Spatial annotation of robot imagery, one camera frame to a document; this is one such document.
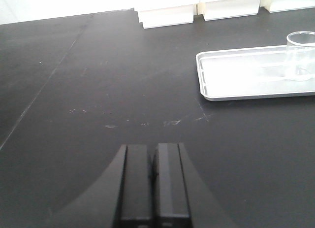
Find clear glass beaker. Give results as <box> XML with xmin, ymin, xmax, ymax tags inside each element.
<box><xmin>285</xmin><ymin>31</ymin><xmax>315</xmax><ymax>81</ymax></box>

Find silver metal tray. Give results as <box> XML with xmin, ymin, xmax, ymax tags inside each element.
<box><xmin>196</xmin><ymin>45</ymin><xmax>315</xmax><ymax>101</ymax></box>

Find white plastic bin right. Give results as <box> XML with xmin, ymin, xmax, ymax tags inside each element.
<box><xmin>260</xmin><ymin>0</ymin><xmax>315</xmax><ymax>13</ymax></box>

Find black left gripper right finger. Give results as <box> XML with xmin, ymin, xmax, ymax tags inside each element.
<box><xmin>153</xmin><ymin>143</ymin><xmax>236</xmax><ymax>228</ymax></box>

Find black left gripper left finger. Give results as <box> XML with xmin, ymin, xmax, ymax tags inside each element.
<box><xmin>46</xmin><ymin>145</ymin><xmax>153</xmax><ymax>228</ymax></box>

